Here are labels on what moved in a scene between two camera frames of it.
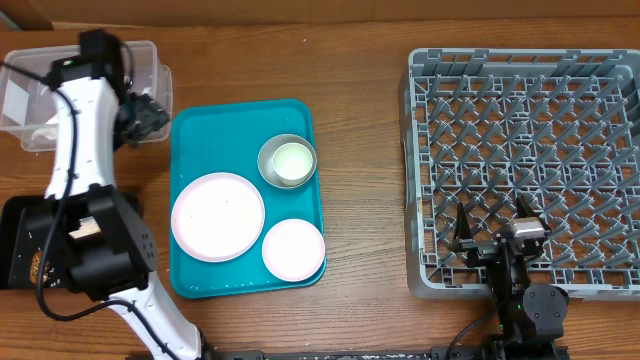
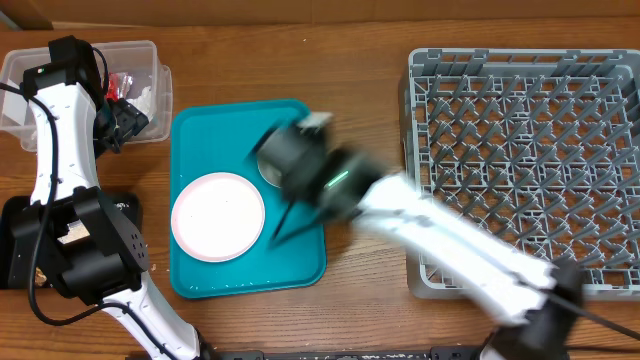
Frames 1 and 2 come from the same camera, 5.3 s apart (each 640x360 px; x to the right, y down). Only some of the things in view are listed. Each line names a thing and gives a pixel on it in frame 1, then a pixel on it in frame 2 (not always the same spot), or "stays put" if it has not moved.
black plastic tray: [24, 224] stays put
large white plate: [218, 217] stays put
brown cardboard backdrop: [270, 11] stays put
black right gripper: [480, 249] to [292, 181]
